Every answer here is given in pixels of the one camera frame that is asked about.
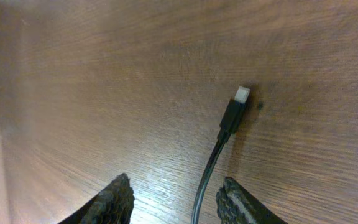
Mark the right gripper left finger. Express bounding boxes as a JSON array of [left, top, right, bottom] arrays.
[[59, 173, 135, 224]]

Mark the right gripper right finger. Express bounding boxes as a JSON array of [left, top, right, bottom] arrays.
[[216, 177, 287, 224]]

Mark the black USB charging cable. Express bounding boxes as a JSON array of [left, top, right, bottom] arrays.
[[190, 86, 251, 224]]

